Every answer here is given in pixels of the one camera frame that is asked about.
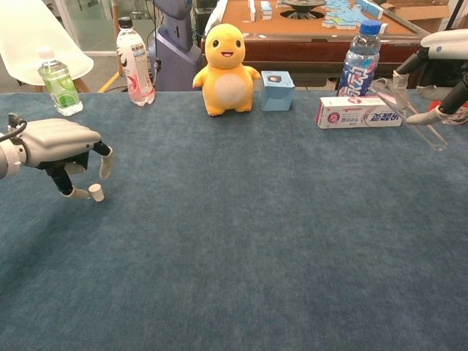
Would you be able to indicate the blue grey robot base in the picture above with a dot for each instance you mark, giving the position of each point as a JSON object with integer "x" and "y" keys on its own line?
{"x": 175, "y": 55}

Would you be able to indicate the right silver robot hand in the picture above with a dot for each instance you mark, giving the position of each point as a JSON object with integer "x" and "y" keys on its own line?
{"x": 449, "y": 45}

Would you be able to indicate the white chair wooden legs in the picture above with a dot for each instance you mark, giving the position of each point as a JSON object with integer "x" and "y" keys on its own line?
{"x": 29, "y": 33}

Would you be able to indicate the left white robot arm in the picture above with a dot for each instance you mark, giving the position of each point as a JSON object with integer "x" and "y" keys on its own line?
{"x": 9, "y": 157}

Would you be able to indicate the transparent glass test tube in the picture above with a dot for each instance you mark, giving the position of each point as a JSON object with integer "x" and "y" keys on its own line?
{"x": 437, "y": 140}

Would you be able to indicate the blue cap water bottle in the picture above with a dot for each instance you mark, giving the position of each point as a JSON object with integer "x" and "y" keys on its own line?
{"x": 360, "y": 62}

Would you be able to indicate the black mahjong table centre dome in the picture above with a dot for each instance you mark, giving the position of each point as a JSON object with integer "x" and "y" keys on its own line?
{"x": 302, "y": 9}

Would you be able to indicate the brown mahjong table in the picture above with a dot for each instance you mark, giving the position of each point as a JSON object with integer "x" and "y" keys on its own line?
{"x": 303, "y": 44}

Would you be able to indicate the small white stopper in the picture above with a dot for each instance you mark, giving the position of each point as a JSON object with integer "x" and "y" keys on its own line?
{"x": 96, "y": 193}

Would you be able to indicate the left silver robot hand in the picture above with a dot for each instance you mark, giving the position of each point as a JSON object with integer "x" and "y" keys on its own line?
{"x": 55, "y": 142}

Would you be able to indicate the blue table mat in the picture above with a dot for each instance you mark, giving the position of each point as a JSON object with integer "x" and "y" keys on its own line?
{"x": 219, "y": 256}

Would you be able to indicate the cardboard box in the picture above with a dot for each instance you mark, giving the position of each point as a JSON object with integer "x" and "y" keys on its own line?
{"x": 420, "y": 14}

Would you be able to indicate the green label water bottle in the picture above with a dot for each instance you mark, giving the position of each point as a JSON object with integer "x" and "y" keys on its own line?
{"x": 62, "y": 87}

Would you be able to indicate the pink label drink bottle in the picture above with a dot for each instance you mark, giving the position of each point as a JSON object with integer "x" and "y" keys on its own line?
{"x": 135, "y": 66}

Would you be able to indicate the white pink toothpaste box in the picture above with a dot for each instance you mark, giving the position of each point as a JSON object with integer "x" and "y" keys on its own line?
{"x": 351, "y": 113}

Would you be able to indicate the light blue small box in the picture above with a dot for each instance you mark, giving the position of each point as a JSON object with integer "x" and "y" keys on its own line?
{"x": 278, "y": 95}

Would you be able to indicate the yellow plush duck toy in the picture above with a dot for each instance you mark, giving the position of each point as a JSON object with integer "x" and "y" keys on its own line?
{"x": 226, "y": 80}

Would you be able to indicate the black tripod stand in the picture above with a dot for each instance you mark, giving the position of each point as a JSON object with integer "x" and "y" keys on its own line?
{"x": 452, "y": 12}

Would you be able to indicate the blue white mahjong tile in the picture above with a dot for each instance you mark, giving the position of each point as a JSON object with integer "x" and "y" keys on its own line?
{"x": 327, "y": 24}
{"x": 384, "y": 28}

